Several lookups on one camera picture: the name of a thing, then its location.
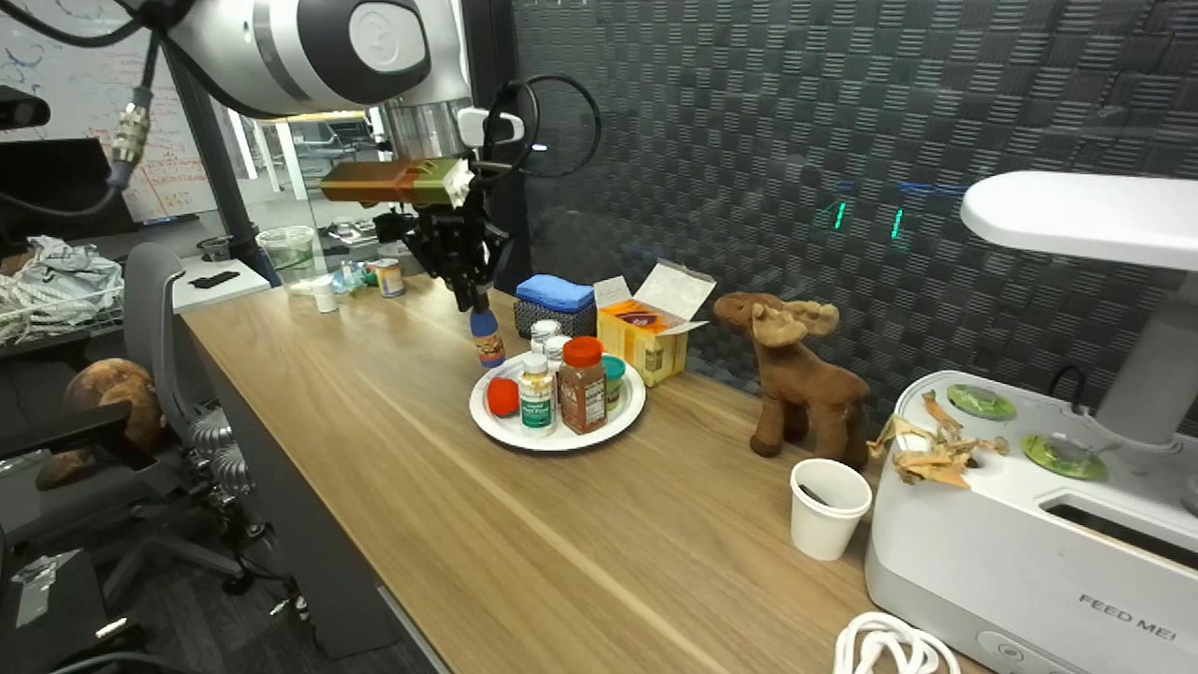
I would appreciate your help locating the blue box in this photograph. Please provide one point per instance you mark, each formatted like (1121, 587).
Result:
(555, 326)

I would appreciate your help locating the green fruit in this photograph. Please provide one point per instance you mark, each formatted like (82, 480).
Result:
(979, 402)

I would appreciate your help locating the dried plant roots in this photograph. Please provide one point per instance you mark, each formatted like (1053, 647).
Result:
(934, 455)

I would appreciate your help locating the white hydroponic garden appliance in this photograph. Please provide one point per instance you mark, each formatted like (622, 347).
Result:
(1013, 563)

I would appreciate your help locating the green label white bottle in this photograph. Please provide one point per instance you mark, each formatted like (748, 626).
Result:
(536, 400)

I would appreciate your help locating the yellow open cardboard box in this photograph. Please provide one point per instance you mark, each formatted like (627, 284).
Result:
(642, 339)

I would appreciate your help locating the teal lid dough tub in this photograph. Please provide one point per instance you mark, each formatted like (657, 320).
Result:
(615, 376)

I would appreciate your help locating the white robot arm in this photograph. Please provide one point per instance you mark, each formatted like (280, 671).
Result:
(248, 58)

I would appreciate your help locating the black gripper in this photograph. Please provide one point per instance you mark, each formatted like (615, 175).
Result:
(454, 246)

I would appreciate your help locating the brown moose plush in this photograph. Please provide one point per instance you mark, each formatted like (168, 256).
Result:
(808, 380)

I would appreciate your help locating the white paper cup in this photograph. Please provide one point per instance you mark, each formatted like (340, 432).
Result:
(831, 510)

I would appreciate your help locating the white paper plate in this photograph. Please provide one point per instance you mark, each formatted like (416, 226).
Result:
(512, 432)

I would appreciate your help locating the small white pill bottle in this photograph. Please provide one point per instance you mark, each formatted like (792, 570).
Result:
(546, 332)

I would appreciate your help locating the large white pill bottle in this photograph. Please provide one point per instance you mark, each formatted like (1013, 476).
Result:
(555, 347)

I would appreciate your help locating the blue sponge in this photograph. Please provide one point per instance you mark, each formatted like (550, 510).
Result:
(555, 293)

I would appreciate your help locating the brown plush toy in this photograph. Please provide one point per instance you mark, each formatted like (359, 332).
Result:
(113, 396)

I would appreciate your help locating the red strawberry toy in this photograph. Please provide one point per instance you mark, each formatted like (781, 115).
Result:
(505, 400)

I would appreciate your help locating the small tin can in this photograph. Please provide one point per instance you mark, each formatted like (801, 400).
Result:
(388, 279)

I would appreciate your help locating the black office chair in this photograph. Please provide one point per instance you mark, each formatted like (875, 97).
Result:
(155, 325)

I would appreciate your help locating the white cloth pile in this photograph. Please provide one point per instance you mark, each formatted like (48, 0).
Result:
(63, 286)

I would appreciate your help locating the red lid spice jar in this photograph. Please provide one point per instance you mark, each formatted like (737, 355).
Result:
(583, 396)

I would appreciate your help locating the small white cup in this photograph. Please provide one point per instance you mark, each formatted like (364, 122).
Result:
(324, 298)

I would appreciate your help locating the black metal pole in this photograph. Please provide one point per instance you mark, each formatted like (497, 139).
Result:
(233, 193)

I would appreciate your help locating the green plant pod lid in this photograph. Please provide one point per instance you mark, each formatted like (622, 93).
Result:
(1066, 460)

